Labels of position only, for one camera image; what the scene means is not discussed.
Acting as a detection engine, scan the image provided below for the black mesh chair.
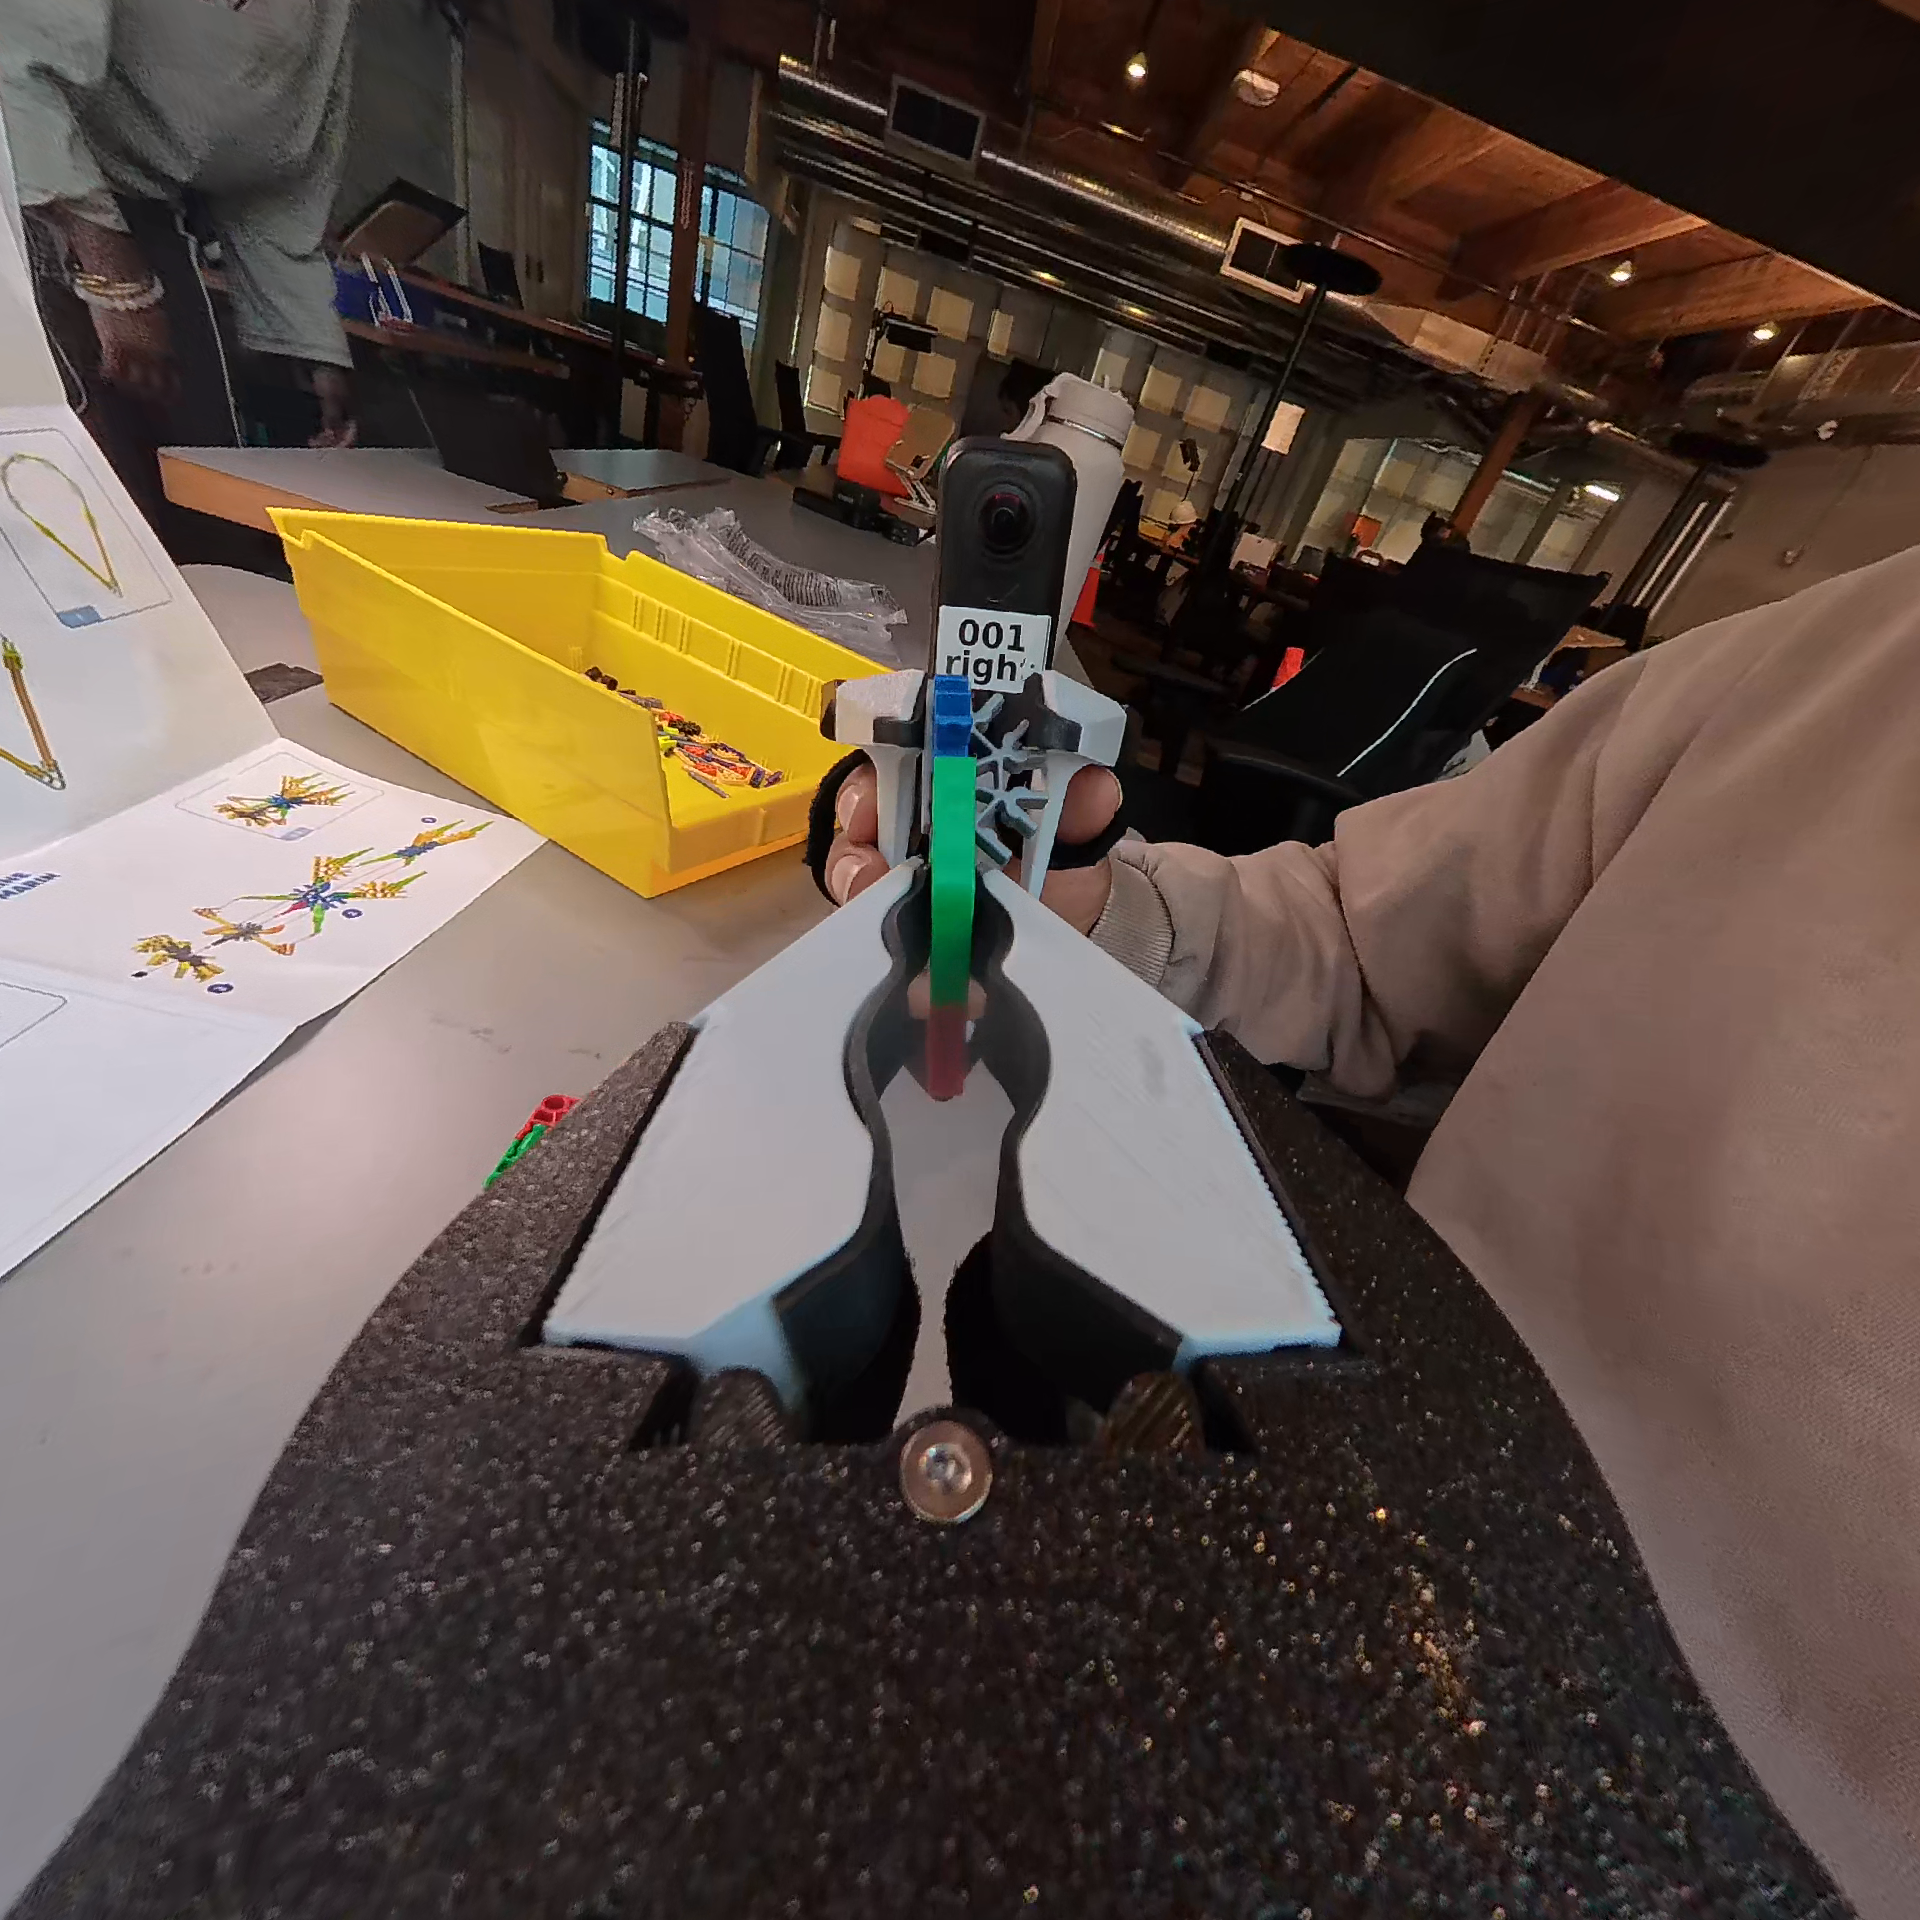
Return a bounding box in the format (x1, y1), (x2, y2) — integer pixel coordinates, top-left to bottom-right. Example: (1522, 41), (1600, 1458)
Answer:
(1192, 556), (1610, 860)

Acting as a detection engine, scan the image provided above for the yellow plastic bin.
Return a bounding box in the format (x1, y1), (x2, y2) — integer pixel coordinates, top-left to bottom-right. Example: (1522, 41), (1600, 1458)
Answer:
(271, 504), (891, 899)

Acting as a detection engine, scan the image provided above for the person's right hand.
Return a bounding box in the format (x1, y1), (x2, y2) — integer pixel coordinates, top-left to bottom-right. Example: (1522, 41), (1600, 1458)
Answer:
(816, 752), (1166, 936)

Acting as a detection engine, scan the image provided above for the green toy base half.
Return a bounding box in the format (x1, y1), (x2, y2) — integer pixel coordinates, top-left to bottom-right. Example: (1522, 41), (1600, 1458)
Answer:
(481, 1090), (584, 1188)

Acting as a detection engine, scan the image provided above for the white folded instruction booklet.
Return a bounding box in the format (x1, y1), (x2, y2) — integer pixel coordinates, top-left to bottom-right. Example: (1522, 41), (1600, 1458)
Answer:
(0, 192), (548, 1283)

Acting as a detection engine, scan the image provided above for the orange chair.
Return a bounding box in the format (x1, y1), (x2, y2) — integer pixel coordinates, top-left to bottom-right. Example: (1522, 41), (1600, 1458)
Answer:
(824, 391), (917, 504)

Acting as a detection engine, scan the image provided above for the person's beige clothing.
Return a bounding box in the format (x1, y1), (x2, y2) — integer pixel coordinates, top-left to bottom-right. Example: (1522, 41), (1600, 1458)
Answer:
(1403, 899), (1920, 1896)

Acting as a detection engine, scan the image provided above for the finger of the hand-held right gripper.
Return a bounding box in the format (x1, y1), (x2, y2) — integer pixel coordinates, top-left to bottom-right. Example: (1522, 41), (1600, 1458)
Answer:
(832, 676), (936, 791)
(985, 676), (1129, 879)

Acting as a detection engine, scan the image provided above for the clear plastic bag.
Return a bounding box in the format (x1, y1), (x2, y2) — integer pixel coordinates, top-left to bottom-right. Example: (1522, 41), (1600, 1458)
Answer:
(633, 504), (910, 648)

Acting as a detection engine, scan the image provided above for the person's right forearm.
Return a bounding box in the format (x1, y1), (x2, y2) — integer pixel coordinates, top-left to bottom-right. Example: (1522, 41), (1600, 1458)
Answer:
(1101, 556), (1920, 1102)

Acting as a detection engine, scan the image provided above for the pile of toy building pieces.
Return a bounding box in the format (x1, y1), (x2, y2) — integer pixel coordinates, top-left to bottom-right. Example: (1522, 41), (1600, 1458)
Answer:
(590, 666), (791, 797)

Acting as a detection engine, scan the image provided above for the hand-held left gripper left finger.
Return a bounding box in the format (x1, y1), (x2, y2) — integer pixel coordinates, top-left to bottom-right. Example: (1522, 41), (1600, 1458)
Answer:
(541, 879), (924, 1421)

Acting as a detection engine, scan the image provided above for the colourful toy rod model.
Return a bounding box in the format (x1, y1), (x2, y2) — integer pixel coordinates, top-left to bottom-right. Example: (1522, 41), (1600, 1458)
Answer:
(910, 676), (1115, 1102)

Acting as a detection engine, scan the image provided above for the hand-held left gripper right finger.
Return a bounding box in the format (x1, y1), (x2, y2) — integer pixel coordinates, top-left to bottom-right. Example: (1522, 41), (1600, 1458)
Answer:
(965, 885), (1348, 1409)

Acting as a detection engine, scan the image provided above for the white water bottle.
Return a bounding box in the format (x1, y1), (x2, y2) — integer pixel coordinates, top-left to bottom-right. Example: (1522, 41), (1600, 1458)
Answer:
(1005, 374), (1138, 561)

